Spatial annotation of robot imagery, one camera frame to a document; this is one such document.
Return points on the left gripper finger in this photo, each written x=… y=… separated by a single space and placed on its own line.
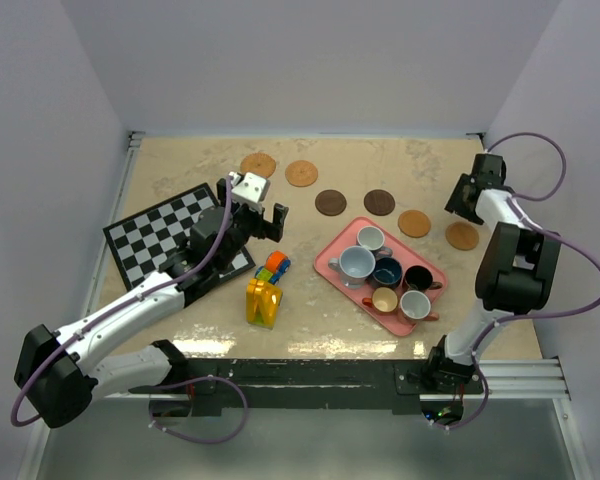
x=279 y=215
x=268 y=230

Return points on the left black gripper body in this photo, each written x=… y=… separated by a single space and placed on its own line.
x=247 y=223

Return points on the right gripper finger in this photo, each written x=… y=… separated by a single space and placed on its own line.
x=464 y=186
x=468 y=208

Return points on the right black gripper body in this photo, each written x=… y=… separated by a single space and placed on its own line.
x=457 y=204

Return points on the woven rattan coaster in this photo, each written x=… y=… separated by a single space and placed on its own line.
x=462 y=236
x=414 y=223
x=258 y=163
x=301 y=173

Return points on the dark wooden coaster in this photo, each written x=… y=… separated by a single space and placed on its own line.
x=330 y=202
x=379 y=202

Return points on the large light blue cup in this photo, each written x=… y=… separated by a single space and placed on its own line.
x=354 y=265

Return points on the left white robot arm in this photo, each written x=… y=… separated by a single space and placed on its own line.
x=60 y=373

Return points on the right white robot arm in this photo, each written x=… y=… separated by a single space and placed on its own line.
x=514 y=278

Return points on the black cup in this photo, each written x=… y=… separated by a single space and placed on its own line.
x=420 y=278

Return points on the small white cup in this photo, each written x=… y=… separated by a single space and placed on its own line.
x=373 y=239

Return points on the dark blue cup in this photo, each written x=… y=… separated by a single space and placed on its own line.
x=388 y=272

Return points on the orange cup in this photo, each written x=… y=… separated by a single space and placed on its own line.
x=383 y=301

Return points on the colourful toy car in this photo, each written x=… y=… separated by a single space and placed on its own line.
x=276 y=265

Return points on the yellow toy block house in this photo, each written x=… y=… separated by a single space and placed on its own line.
x=263 y=300

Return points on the pink tray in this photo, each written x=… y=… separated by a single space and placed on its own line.
x=395 y=322

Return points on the black white chessboard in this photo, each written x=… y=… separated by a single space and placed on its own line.
x=141 y=242

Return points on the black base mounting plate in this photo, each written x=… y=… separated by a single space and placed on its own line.
x=213 y=385

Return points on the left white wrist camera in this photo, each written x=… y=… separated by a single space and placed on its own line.
x=249 y=189

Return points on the white cup brown handle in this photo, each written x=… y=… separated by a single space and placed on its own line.
x=415 y=305

